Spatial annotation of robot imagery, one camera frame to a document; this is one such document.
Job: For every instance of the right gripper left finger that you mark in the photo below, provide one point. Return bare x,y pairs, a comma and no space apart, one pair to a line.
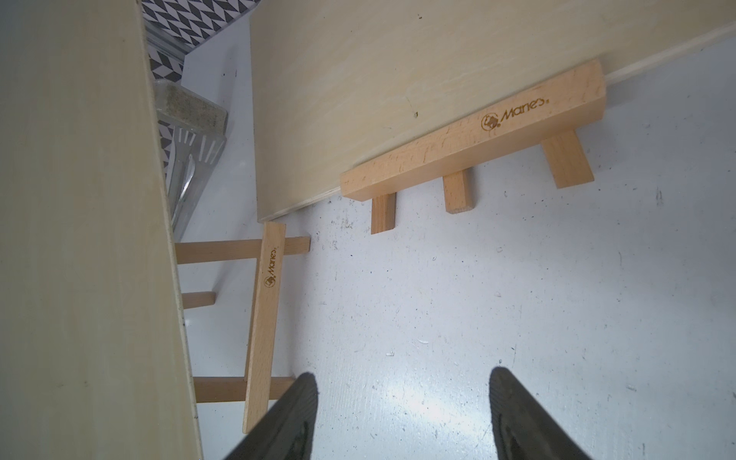
287,430

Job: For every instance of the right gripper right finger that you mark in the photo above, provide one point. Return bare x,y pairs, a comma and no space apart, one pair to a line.
522,428

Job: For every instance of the small glass jar black lid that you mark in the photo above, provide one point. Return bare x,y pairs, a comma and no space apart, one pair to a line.
179,105

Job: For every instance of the light plywood board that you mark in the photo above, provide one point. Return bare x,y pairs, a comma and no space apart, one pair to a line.
336,83
94,360

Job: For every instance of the wooden easel with label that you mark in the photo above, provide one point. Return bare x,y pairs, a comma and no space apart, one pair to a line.
547,114

